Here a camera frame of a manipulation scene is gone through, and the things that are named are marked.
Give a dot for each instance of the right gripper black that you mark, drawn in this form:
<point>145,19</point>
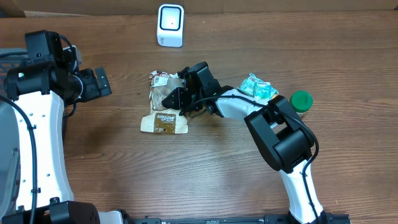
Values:
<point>183,102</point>

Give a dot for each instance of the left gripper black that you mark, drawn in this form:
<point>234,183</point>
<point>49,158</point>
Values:
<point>94,89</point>

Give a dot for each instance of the brown clear snack bag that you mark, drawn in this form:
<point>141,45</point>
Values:
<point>161,119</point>

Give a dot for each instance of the small green white packet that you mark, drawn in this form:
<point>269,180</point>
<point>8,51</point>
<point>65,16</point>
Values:
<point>264,91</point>

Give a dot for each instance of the green lid jar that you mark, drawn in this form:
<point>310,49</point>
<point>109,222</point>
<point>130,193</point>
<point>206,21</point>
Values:
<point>301,101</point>

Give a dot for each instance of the teal tissue pack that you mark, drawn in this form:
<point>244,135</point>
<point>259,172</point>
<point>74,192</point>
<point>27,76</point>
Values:
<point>247,86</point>

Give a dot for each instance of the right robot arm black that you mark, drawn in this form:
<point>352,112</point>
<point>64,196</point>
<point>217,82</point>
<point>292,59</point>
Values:
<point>283,140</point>

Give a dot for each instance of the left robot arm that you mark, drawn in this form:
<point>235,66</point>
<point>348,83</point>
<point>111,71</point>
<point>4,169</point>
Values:
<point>47,80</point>

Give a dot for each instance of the white barcode scanner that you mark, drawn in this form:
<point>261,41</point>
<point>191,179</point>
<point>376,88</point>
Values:
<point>170,25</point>

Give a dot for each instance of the grey plastic mesh basket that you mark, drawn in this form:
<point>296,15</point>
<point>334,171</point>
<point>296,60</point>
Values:
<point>10,162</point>

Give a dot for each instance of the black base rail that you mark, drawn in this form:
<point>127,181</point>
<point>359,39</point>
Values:
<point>326,218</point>

